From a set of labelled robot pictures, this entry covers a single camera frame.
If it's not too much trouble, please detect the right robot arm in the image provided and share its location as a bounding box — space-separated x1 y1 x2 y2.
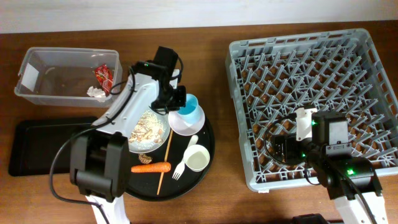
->
268 108 388 223

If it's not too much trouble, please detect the brown food scrap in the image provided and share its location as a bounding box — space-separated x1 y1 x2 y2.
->
139 154 152 164

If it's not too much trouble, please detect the round black tray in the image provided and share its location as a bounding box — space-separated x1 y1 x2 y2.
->
125 116 215 201

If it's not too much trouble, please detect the small white cup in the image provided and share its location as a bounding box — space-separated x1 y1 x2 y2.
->
183 144 210 172

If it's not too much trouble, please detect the orange carrot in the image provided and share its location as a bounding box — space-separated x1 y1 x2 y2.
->
131 162 172 173

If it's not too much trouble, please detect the wooden chopstick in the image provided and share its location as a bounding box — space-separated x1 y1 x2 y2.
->
157 128 174 195

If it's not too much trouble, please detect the pink saucer plate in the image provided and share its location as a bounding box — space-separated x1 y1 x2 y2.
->
168 105 205 136

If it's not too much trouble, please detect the red snack wrapper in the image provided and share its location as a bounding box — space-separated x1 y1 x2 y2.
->
94 64 113 95

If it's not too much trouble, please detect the grey dishwasher rack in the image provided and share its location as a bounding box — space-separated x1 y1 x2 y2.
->
226 29 397 193

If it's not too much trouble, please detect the clear plastic bin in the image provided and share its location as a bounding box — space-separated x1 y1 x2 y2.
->
14 47 123 108

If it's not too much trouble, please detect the light blue cup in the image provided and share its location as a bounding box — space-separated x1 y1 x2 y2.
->
177 93 201 124

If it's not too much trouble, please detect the grey plate with food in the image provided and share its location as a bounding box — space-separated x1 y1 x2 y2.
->
128 110 170 154

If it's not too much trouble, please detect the white plastic fork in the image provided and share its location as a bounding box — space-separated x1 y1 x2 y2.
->
172 135 198 180

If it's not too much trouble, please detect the white tissue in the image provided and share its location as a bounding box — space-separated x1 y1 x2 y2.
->
86 86 106 103

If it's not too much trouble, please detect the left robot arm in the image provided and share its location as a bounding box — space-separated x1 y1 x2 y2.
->
70 47 186 223

